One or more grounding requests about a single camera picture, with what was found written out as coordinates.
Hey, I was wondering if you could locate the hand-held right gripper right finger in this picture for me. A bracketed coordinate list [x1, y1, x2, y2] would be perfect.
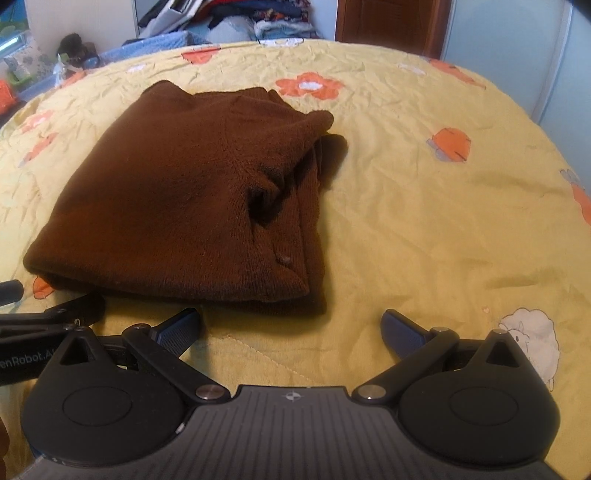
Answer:
[352, 308, 532, 407]

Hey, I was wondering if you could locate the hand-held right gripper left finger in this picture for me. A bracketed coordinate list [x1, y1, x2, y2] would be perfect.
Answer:
[60, 308, 230, 407]

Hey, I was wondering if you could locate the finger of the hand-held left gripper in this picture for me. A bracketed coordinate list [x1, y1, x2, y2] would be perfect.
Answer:
[0, 293, 107, 334]
[0, 279, 24, 308]

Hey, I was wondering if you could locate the brown knit sweater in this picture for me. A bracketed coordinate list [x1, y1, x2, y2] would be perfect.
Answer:
[23, 79, 349, 319]

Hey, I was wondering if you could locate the pile of mixed clothes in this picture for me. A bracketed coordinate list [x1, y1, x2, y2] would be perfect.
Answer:
[136, 0, 324, 42]

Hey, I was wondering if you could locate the yellow floral bedsheet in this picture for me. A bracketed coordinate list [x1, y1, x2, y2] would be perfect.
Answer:
[0, 37, 591, 480]

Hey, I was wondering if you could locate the orange cloth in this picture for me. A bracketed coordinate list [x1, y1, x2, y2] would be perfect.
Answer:
[0, 78, 19, 114]

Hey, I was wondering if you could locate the white plastic bag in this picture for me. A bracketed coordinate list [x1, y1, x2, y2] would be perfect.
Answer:
[53, 60, 88, 86]

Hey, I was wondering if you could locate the floral pillow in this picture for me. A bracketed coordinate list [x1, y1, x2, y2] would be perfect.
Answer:
[4, 39, 49, 79]

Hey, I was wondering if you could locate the dark fuzzy bundle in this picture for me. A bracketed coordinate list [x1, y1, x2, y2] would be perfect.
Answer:
[58, 32, 95, 61]

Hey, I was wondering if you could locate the blue quilted blanket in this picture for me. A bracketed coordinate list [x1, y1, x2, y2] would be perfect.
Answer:
[95, 30, 213, 65]

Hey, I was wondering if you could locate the brown wooden door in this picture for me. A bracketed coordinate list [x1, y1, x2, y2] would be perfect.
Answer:
[335, 0, 439, 54]

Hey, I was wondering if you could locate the blue lotus wall poster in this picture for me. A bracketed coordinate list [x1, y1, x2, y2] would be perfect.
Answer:
[0, 0, 28, 42]

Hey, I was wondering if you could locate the brown wooden door frame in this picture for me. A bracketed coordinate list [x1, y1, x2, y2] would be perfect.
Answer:
[438, 0, 455, 60]

